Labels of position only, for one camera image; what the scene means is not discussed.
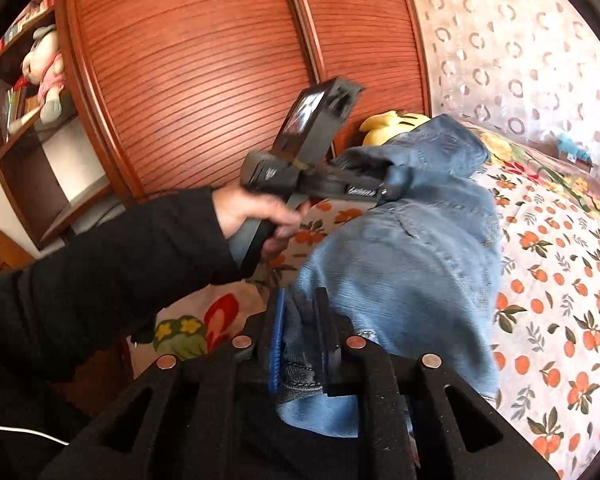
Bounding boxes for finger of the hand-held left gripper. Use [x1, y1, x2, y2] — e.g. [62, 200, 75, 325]
[305, 167, 404, 204]

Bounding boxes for person's left hand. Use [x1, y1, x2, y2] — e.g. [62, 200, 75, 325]
[212, 185, 312, 261]

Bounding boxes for orange fruit print bedsheet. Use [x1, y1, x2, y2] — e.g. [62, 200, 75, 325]
[260, 160, 600, 480]

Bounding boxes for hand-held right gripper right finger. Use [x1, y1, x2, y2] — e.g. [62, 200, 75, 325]
[314, 287, 561, 480]

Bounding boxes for light blue denim pants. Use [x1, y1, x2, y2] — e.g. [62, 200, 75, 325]
[275, 160, 503, 438]

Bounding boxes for yellow plush toy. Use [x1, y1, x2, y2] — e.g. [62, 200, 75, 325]
[358, 109, 431, 147]

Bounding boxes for blue gift bag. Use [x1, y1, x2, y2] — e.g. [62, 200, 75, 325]
[555, 132, 594, 163]

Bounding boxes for person's left forearm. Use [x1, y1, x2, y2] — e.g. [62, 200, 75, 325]
[0, 185, 242, 386]

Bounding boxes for wooden slatted wardrobe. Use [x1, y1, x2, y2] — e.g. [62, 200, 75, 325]
[62, 0, 433, 206]

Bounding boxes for wooden chair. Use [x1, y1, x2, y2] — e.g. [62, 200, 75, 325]
[0, 227, 36, 279]

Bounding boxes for white cable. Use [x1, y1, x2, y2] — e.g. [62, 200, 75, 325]
[0, 422, 69, 447]

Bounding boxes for grey and pink plush toy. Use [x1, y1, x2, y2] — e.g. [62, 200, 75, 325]
[7, 24, 67, 133]

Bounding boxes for circle pattern wall curtain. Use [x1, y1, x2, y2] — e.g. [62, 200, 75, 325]
[405, 0, 600, 186]

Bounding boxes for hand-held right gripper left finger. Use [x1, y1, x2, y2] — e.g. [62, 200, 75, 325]
[40, 287, 287, 480]

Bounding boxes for wooden bookshelf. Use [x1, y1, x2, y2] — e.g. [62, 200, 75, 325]
[0, 0, 131, 251]

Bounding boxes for row of colourful books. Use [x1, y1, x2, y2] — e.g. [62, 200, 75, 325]
[0, 0, 57, 59]

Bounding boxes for leaning books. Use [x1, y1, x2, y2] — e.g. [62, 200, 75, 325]
[0, 77, 42, 135]

